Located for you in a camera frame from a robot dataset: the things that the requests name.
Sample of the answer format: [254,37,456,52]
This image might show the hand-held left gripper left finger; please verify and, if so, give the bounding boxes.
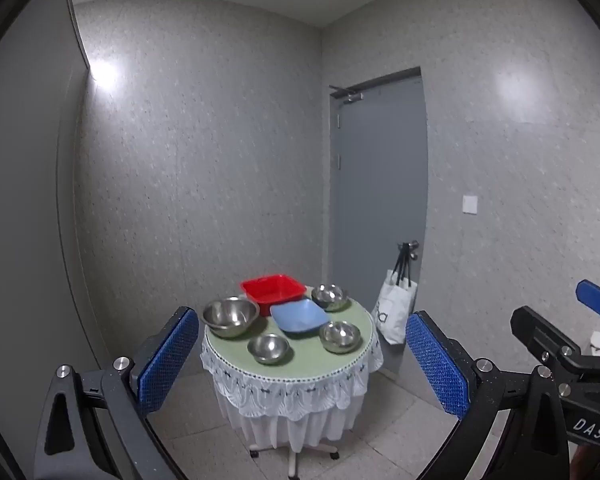
[32,306,201,480]

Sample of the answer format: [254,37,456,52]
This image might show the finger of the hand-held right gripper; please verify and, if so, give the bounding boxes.
[511,306,583,363]
[576,280,600,323]

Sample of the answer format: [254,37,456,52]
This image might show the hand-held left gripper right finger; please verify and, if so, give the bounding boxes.
[405,310,573,480]

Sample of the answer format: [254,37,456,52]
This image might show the large steel bowl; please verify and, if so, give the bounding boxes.
[201,297,260,338]

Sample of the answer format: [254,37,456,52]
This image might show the small steel bowl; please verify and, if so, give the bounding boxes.
[311,284,350,312]
[319,321,361,354]
[247,334,291,365]

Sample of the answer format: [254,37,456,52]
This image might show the red plastic basin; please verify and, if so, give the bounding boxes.
[240,274,307,317]

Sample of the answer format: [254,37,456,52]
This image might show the blue square plate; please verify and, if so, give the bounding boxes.
[270,300,330,334]

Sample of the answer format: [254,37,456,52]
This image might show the white tote bag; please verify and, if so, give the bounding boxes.
[371,242,418,346]

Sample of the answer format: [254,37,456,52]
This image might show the round table with white skirt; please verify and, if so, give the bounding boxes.
[200,285,385,453]

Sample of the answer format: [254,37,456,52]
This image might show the white wheeled table base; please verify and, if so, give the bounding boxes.
[247,440,341,478]

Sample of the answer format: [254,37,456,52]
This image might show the grey door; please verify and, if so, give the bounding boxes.
[328,66,427,376]

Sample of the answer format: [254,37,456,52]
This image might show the metal door closer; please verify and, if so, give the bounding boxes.
[329,85,365,103]

